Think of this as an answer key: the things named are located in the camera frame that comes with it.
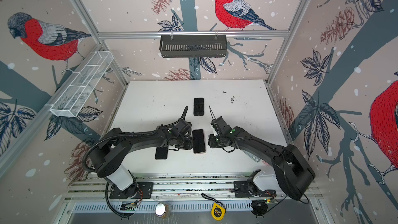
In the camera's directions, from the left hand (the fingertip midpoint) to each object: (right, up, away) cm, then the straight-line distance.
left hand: (194, 147), depth 86 cm
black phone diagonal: (+2, +22, +21) cm, 30 cm away
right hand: (+8, +2, -2) cm, 8 cm away
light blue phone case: (+34, -5, -2) cm, 34 cm away
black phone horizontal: (+3, +1, -1) cm, 3 cm away
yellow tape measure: (+12, -21, -19) cm, 31 cm away
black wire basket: (-2, +64, +21) cm, 67 cm away
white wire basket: (-57, +29, -12) cm, 66 cm away
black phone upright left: (-19, -3, -1) cm, 19 cm away
